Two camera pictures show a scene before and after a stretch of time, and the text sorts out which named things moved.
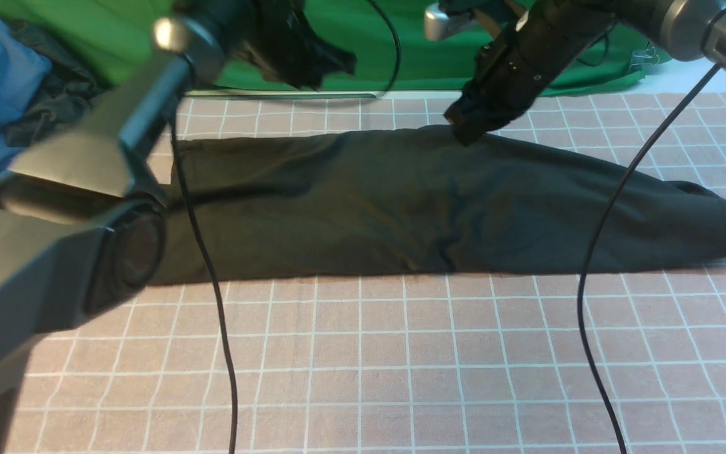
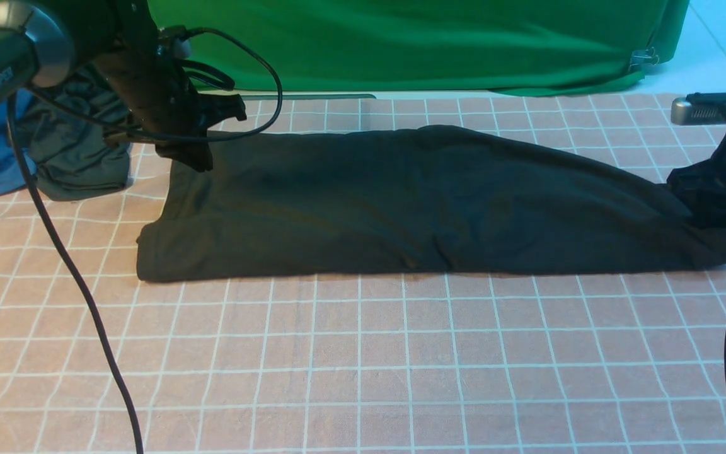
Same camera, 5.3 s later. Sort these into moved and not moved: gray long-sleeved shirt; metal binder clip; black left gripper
Moved: black left gripper
Not moved: metal binder clip; gray long-sleeved shirt
